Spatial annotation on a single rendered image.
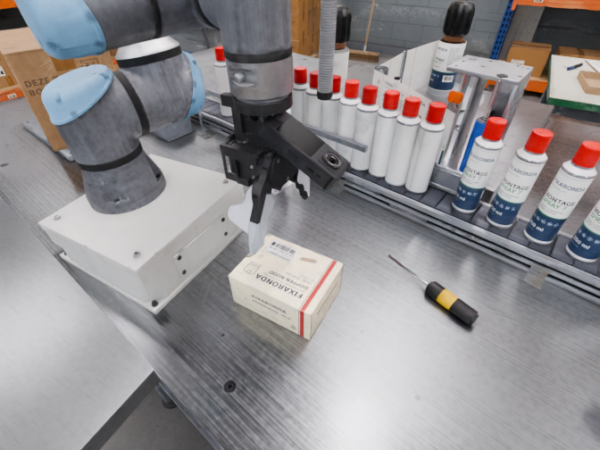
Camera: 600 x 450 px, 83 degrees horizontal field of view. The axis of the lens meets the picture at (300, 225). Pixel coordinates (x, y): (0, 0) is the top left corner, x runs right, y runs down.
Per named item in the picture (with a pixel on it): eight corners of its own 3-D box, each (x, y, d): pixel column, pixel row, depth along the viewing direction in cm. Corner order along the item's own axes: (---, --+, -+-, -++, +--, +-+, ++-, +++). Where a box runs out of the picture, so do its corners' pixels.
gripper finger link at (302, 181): (287, 176, 60) (267, 151, 52) (318, 185, 58) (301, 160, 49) (280, 192, 59) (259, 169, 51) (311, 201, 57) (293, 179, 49)
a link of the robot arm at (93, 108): (65, 151, 65) (22, 77, 56) (133, 126, 71) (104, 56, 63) (84, 173, 58) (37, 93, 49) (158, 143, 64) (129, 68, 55)
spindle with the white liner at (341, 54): (350, 104, 120) (360, 5, 101) (335, 112, 115) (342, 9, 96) (329, 98, 125) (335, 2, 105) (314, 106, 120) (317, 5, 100)
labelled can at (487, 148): (479, 206, 77) (517, 119, 63) (470, 218, 74) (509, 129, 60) (455, 197, 79) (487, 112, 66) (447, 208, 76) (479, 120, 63)
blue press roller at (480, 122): (470, 185, 79) (496, 117, 69) (464, 191, 78) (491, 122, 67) (456, 179, 81) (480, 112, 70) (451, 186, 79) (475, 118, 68)
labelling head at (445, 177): (488, 177, 85) (535, 69, 68) (470, 201, 78) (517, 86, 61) (435, 159, 92) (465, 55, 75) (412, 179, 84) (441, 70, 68)
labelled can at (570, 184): (554, 236, 69) (615, 144, 56) (548, 249, 66) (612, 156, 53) (526, 225, 72) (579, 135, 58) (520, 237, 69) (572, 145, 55)
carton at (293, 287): (340, 290, 65) (343, 263, 60) (310, 341, 57) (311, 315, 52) (270, 260, 71) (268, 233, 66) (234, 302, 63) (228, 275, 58)
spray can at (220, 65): (240, 113, 115) (232, 46, 101) (229, 119, 112) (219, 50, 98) (229, 110, 117) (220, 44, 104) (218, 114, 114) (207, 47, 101)
